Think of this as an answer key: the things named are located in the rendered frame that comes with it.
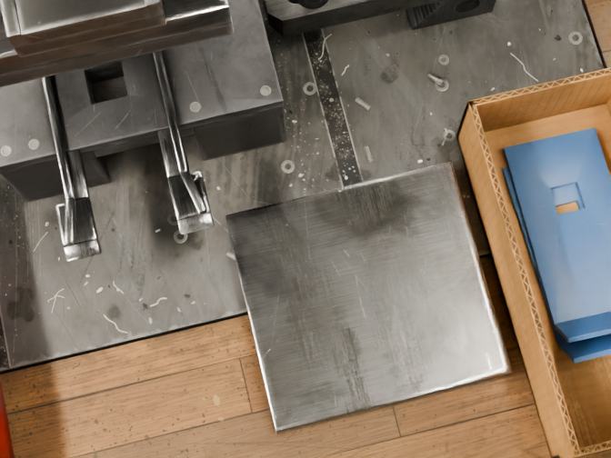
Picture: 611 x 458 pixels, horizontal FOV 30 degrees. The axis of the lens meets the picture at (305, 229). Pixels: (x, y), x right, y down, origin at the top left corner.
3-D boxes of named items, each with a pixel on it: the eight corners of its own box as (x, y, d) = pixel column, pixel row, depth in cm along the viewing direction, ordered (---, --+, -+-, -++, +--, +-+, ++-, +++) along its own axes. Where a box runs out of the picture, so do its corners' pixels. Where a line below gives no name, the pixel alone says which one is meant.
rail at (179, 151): (184, 184, 78) (179, 172, 76) (145, 11, 82) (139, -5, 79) (192, 181, 78) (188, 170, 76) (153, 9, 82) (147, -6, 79)
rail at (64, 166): (73, 209, 78) (65, 199, 76) (38, 35, 81) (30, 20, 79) (81, 207, 78) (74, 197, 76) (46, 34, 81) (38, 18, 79)
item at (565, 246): (560, 349, 81) (568, 343, 78) (503, 149, 85) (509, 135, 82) (655, 327, 81) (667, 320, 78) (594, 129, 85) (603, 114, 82)
